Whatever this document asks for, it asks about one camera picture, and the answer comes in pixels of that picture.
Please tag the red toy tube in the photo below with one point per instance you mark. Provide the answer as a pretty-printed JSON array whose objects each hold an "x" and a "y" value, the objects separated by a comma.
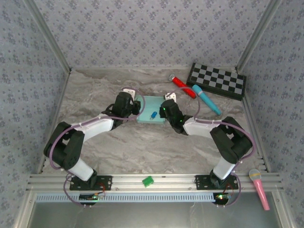
[{"x": 183, "y": 85}]

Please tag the light blue paper box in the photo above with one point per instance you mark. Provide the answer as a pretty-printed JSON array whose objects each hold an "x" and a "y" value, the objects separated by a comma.
[{"x": 149, "y": 104}]

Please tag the pink toy microphone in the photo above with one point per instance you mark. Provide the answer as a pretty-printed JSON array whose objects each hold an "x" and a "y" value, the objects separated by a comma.
[{"x": 260, "y": 187}]

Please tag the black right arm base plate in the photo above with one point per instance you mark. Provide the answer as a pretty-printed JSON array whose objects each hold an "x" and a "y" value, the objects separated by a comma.
[{"x": 202, "y": 181}]

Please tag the small blue bulb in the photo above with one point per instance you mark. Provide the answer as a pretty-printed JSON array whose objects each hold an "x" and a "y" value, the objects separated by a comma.
[{"x": 154, "y": 114}]

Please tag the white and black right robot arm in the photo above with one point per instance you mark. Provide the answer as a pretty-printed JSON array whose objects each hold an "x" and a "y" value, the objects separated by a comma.
[{"x": 197, "y": 127}]

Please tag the aluminium front rail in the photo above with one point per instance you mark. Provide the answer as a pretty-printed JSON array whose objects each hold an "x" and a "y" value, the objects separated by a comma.
[{"x": 171, "y": 181}]

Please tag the aluminium frame post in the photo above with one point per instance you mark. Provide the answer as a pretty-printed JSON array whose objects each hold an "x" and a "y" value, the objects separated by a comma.
[{"x": 259, "y": 35}]

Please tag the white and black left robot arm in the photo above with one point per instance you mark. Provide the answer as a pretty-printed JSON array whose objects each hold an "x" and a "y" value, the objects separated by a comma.
[{"x": 82, "y": 169}]

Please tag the blue toy microphone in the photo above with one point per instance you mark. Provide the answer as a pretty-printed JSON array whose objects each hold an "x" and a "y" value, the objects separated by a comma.
[{"x": 206, "y": 99}]

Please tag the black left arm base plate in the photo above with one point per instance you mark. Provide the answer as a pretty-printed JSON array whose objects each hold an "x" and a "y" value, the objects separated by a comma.
[{"x": 105, "y": 181}]

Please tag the aluminium side rail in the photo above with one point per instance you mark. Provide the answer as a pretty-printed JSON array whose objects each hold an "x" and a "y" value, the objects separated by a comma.
[
  {"x": 251, "y": 114},
  {"x": 55, "y": 107}
]

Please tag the black and grey chessboard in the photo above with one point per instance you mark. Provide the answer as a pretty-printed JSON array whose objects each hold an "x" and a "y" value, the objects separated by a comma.
[{"x": 218, "y": 78}]

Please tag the green plastic block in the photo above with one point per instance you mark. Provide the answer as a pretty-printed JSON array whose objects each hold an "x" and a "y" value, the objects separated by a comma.
[{"x": 147, "y": 181}]

